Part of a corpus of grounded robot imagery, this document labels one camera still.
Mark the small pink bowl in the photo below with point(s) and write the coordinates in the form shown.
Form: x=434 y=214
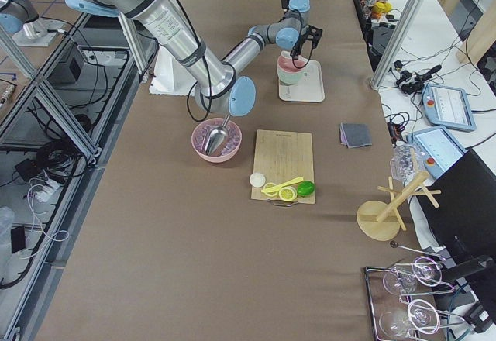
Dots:
x=288 y=64

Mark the green bowl stack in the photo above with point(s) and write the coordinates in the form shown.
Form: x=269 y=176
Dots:
x=289 y=74

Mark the large pink ice bowl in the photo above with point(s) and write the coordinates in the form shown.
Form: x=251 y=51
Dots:
x=231 y=148

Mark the white rabbit tray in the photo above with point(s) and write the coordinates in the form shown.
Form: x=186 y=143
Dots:
x=309 y=89

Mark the grey folded cloth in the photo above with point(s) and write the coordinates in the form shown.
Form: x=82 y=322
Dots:
x=354 y=135

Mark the bamboo cutting board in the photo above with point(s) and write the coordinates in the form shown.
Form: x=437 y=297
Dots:
x=281 y=156

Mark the metal ice scoop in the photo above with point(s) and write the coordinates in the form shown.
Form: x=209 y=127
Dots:
x=216 y=138

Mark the yellow plastic knife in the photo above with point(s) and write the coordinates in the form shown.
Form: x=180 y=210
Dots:
x=295 y=180

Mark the blue teach pendant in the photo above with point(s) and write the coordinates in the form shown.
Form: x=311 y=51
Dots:
x=448 y=106
x=440 y=150

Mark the green lime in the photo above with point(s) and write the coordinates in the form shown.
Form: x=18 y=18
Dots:
x=305 y=188

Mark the white steamed bun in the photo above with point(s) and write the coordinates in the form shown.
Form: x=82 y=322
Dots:
x=257 y=180

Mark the lemon slice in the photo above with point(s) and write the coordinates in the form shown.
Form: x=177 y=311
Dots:
x=271 y=194

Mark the lemon half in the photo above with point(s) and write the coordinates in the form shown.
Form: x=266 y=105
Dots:
x=288 y=194

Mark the wooden mug tree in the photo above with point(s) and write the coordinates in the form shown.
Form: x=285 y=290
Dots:
x=382 y=221

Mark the black monitor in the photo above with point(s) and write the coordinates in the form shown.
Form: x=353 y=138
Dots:
x=464 y=222

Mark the wine glass rack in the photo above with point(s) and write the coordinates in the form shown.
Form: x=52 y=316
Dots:
x=398 y=297

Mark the aluminium frame post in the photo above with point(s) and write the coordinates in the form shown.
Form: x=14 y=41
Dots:
x=408 y=16

